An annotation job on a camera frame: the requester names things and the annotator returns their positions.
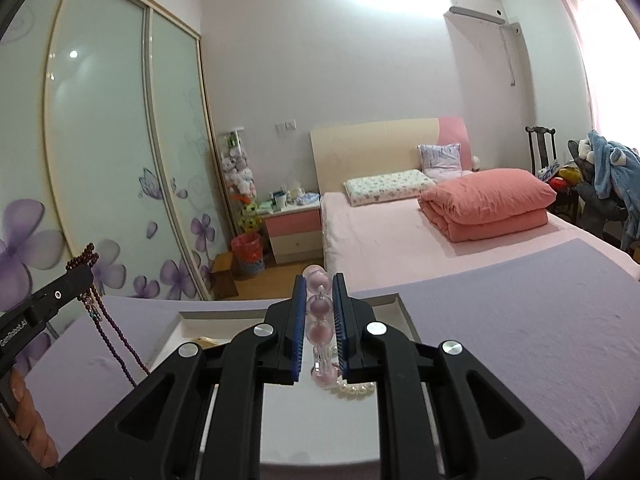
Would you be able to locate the bed with beige headboard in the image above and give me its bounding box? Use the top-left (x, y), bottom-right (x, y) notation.
top-left (310, 117), bottom-right (639, 292)

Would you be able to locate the pink curtain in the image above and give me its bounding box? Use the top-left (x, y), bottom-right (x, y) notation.
top-left (552, 0), bottom-right (640, 134)

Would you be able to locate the clear tube of plush toys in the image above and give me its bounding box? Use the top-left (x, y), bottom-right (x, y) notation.
top-left (220, 127), bottom-right (260, 233)

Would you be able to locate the yellow wrist watch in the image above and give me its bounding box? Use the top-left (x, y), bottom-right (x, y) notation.
top-left (193, 337), bottom-right (218, 350)

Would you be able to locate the pink white nightstand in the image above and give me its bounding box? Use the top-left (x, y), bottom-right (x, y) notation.
top-left (262, 200), bottom-right (323, 264)

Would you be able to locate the white pearl bracelet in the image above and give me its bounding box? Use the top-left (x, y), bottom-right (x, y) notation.
top-left (332, 378), bottom-right (378, 401)

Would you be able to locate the purple table cloth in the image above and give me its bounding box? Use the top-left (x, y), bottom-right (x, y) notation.
top-left (26, 240), bottom-right (639, 479)

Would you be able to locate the sliding door flower wardrobe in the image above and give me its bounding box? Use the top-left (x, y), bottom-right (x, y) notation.
top-left (1, 0), bottom-right (229, 310)

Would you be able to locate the grey cardboard tray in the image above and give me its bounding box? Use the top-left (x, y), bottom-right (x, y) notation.
top-left (144, 291), bottom-right (436, 466)

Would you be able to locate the white air conditioner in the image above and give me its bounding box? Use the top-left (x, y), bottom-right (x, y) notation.
top-left (449, 0), bottom-right (506, 26)

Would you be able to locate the pink bead bracelet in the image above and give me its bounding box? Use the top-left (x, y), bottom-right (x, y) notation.
top-left (301, 263), bottom-right (344, 390)

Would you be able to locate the floral white pillow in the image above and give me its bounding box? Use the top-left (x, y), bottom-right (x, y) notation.
top-left (343, 169), bottom-right (436, 207)

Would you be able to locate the dark wooden chair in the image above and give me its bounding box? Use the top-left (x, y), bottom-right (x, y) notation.
top-left (524, 124), bottom-right (582, 221)

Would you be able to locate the folded salmon pink quilt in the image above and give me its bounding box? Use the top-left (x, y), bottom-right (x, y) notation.
top-left (418, 168), bottom-right (555, 243)

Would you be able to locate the dark red bead necklace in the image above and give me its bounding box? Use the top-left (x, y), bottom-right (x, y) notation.
top-left (67, 242), bottom-right (151, 388)

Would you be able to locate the small lilac pillow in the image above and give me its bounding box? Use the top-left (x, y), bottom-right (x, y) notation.
top-left (418, 143), bottom-right (463, 182)

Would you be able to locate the red waste basket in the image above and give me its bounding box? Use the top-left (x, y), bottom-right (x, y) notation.
top-left (231, 232), bottom-right (265, 276)

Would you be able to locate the blue plush garment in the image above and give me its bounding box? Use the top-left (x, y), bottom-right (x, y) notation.
top-left (588, 130), bottom-right (640, 250)

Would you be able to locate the white wall switch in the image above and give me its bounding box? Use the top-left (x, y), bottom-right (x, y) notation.
top-left (276, 120), bottom-right (297, 133)

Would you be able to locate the person's left hand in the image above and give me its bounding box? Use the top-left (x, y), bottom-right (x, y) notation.
top-left (9, 370), bottom-right (58, 469)

